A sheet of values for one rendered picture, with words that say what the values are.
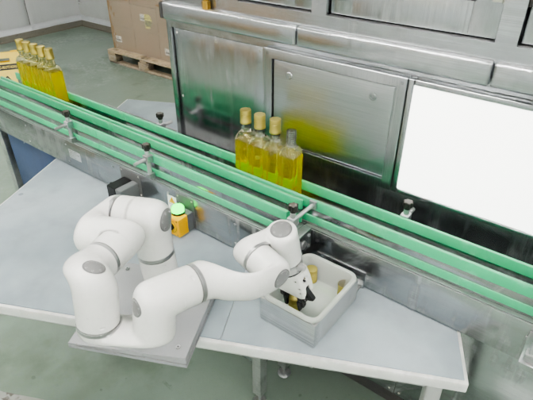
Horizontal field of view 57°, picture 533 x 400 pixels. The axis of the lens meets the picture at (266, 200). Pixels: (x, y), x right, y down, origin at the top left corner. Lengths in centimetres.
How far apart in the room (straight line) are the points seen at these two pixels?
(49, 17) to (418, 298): 690
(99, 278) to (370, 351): 70
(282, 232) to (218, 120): 84
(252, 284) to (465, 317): 60
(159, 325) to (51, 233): 89
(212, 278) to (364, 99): 70
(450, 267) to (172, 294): 71
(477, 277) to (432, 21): 64
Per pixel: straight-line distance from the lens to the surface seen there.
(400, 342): 135
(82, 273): 96
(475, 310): 135
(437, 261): 133
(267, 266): 104
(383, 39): 138
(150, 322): 97
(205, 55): 180
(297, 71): 151
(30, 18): 758
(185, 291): 97
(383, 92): 138
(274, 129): 144
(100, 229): 114
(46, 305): 152
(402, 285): 139
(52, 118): 219
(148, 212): 119
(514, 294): 131
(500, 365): 174
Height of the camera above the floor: 174
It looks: 33 degrees down
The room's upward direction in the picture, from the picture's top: straight up
